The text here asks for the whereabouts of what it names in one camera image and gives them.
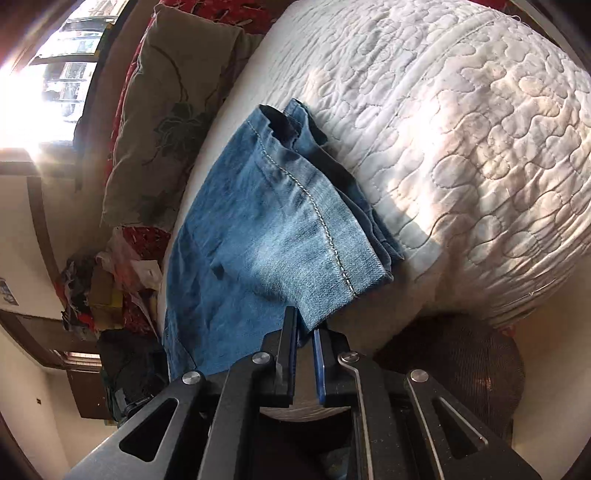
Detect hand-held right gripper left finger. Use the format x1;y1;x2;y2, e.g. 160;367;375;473
65;307;299;480

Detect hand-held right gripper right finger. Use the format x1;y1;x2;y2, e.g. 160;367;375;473
311;325;542;480

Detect blue denim pants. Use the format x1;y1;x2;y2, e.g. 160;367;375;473
163;98;407;377

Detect person's brown trouser leg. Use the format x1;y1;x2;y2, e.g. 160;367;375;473
375;314;527;445

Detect black jacket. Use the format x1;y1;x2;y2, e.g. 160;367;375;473
98;329;172;418

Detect clear plastic bag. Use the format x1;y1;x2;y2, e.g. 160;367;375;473
108;228;163;298

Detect red printed cloth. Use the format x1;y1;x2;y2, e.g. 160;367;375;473
117;225;172;261

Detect cardboard box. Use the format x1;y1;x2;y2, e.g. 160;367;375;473
89;265;126;325

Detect pile of mixed clothes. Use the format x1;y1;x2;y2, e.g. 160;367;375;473
53;257;101;334

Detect white quilted bed cover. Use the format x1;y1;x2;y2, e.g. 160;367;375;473
157;0;591;422

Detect grey floral pillow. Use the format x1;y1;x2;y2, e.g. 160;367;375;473
100;6;264;232

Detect red floral pillow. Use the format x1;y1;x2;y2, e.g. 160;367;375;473
107;0;279;190

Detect barred window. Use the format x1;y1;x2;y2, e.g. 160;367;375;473
28;0;130;153

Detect beige bed headboard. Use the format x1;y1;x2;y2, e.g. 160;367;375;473
74;0;161;153

